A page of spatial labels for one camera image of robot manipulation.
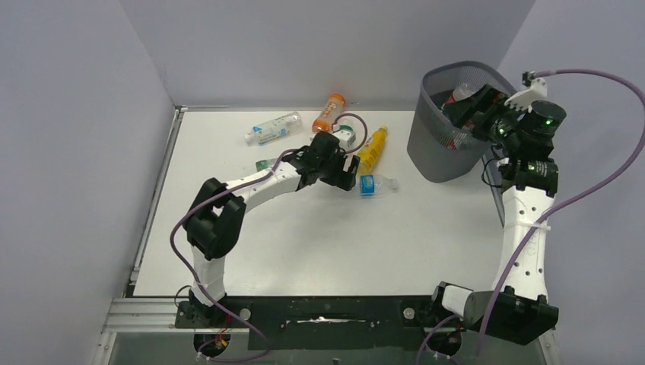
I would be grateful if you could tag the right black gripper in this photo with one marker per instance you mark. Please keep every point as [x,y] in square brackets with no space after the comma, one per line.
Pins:
[484,101]

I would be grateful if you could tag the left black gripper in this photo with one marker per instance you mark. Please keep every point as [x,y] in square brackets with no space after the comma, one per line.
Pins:
[344,179]

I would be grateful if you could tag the yellow juice bottle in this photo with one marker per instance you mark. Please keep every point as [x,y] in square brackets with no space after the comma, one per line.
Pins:
[370,153]

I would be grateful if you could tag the green label tea bottle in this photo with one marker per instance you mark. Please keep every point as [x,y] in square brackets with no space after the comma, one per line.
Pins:
[265,164]

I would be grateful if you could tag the red label water bottle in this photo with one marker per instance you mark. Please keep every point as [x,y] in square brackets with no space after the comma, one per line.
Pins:
[461,92]

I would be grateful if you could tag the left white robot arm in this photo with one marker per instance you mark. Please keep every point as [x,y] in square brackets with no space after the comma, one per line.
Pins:
[215,218]

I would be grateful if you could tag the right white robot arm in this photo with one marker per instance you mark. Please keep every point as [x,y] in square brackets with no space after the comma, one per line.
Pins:
[516,309]

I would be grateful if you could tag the grey mesh waste bin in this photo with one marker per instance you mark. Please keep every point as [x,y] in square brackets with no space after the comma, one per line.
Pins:
[440,151]

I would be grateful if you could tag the clear bottle green label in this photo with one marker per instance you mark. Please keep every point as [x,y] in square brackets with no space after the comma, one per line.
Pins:
[345,127]

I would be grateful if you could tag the orange drink bottle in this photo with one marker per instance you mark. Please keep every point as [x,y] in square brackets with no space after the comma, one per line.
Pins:
[334,107]

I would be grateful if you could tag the clear bottle blue white label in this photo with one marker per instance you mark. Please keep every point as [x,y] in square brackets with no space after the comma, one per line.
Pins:
[274,129]

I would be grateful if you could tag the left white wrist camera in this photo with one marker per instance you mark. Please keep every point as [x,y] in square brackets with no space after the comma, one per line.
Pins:
[346,138]

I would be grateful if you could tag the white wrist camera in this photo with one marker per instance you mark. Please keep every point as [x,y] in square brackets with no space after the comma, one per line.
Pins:
[535,89]
[346,138]

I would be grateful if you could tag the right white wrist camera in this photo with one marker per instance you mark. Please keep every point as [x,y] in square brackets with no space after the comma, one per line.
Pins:
[535,89]

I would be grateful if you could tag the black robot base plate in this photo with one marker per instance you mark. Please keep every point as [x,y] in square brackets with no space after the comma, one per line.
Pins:
[319,323]

